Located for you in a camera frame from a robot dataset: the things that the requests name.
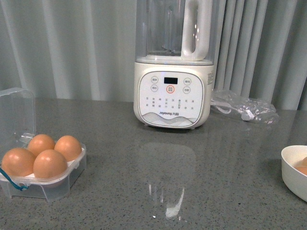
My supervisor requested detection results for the white power cable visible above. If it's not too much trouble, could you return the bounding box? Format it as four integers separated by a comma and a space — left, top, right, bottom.
210, 100, 254, 122

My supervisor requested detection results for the blue rubber band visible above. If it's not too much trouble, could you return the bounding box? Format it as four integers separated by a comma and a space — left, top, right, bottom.
0, 168, 28, 191

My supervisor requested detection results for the brown egg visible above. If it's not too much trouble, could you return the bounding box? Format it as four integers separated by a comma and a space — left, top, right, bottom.
33, 149, 68, 178
27, 134, 55, 157
54, 135, 82, 161
1, 148, 35, 176
295, 157, 307, 175

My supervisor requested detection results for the clear plastic egg box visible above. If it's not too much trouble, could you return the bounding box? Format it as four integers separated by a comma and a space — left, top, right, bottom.
0, 88, 86, 201

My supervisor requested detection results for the white Joyoung blender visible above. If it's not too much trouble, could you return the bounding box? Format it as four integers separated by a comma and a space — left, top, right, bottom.
133, 0, 219, 129

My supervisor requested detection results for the white bowl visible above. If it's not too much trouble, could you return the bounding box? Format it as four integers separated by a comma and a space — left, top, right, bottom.
281, 145, 307, 202

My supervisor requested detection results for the clear plastic bag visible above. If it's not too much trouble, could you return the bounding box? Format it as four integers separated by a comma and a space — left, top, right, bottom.
211, 90, 279, 125

